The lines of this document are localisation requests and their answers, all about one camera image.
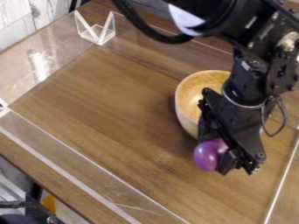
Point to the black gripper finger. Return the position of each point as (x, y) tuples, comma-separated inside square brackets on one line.
[(227, 162), (207, 129)]

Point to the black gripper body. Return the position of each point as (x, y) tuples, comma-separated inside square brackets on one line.
[(239, 128)]

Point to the purple toy eggplant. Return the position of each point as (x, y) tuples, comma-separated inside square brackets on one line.
[(207, 154)]

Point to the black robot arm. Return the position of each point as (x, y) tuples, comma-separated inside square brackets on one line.
[(262, 29)]

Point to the brown wooden bowl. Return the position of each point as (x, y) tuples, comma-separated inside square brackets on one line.
[(188, 94)]

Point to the clear acrylic corner bracket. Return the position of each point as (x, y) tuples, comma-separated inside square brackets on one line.
[(99, 34)]

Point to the clear acrylic tray wall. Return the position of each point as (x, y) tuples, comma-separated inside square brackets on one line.
[(89, 128)]

